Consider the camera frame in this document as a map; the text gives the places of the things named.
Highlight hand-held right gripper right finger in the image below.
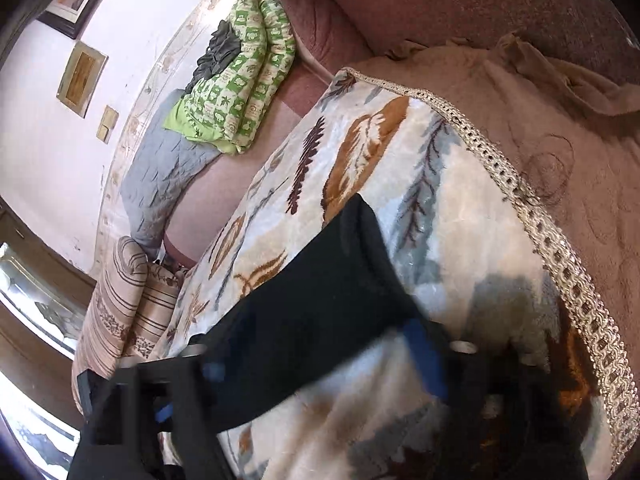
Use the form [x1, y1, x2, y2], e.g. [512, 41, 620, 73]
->
[401, 319, 592, 480]

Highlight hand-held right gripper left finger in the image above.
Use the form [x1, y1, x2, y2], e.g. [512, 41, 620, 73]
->
[67, 345, 237, 480]

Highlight black pants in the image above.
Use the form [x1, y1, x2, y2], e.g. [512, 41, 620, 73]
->
[190, 192, 451, 433]

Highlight striped beige pillow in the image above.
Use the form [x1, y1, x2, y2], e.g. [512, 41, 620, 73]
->
[71, 235, 182, 411]

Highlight wooden framed glass door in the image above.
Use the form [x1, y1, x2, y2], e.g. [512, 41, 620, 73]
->
[0, 200, 96, 480]

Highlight leaf print plush blanket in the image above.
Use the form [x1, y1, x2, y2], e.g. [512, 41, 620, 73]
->
[160, 66, 626, 480]

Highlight grey quilted blanket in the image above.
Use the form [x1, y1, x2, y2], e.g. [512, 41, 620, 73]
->
[117, 87, 224, 261]

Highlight brown plush blanket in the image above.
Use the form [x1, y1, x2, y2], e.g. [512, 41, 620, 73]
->
[345, 42, 640, 361]

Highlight beige crumpled cloth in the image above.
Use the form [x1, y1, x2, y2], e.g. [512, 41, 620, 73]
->
[385, 30, 637, 111]

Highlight small light framed picture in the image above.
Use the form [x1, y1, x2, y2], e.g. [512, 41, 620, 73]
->
[56, 40, 109, 120]

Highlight green patterned quilt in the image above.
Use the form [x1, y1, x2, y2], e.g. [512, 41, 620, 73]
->
[160, 0, 299, 156]

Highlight pink sofa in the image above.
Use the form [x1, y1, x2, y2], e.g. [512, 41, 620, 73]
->
[165, 0, 640, 267]

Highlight dark grey cloth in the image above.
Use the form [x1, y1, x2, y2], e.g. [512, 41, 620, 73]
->
[195, 20, 244, 83]

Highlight beige wall switch plate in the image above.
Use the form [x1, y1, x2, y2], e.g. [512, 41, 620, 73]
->
[96, 105, 120, 145]

